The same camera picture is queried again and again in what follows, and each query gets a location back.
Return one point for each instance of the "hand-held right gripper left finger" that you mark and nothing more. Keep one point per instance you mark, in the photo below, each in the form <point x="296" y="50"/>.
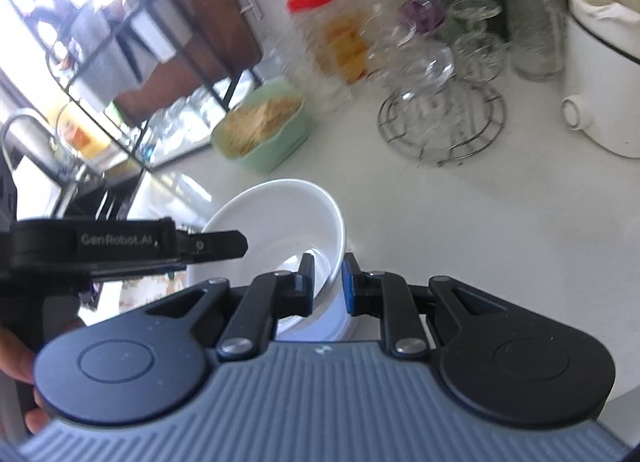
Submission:
<point x="307" y="287"/>

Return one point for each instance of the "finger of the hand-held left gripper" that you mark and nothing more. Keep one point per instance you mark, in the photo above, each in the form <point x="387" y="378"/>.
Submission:
<point x="215" y="245"/>
<point x="135" y="271"/>

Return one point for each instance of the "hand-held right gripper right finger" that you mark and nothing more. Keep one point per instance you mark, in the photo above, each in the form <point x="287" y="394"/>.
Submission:
<point x="349" y="287"/>

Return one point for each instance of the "white bowl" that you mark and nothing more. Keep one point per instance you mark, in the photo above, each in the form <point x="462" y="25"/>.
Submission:
<point x="270" y="222"/>

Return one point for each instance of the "person's left hand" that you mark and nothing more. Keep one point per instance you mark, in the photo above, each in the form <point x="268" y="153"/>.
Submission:
<point x="17" y="354"/>

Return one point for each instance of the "steel faucet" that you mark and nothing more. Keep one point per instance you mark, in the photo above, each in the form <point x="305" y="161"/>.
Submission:
<point x="25" y="136"/>

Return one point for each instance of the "yellow detergent bottle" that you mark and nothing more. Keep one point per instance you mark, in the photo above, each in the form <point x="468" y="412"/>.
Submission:
<point x="82" y="134"/>

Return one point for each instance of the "green basket of sticks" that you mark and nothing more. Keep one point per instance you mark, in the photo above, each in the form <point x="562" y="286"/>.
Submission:
<point x="260" y="126"/>

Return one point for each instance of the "black dish rack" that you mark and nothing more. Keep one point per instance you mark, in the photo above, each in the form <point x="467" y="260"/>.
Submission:
<point x="150" y="106"/>

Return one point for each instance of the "brown cutting board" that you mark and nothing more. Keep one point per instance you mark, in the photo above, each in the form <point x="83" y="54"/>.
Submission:
<point x="200" y="16"/>

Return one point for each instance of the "red-lid plastic jar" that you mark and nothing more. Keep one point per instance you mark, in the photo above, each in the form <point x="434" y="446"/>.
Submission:
<point x="330" y="36"/>

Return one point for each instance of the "purple glass cup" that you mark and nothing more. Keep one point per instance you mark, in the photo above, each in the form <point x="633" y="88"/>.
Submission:
<point x="424" y="14"/>

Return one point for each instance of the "tall clear glass jar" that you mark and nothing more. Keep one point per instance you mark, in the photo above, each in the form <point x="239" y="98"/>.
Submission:
<point x="535" y="26"/>

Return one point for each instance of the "white rice cooker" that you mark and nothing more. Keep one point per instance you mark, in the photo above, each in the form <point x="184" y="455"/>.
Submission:
<point x="600" y="71"/>

